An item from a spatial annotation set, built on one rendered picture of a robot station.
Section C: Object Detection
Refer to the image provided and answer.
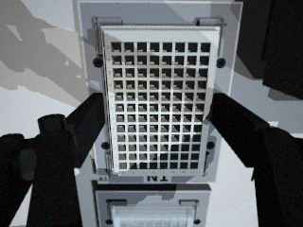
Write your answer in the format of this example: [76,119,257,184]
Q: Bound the white well plate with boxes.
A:
[100,26,221,176]

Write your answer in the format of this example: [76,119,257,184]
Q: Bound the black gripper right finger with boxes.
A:
[211,93,303,227]

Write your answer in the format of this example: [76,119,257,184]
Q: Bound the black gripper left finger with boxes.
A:
[0,93,105,227]

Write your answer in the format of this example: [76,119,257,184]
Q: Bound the pale grey multiwell plate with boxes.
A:
[112,203,195,227]

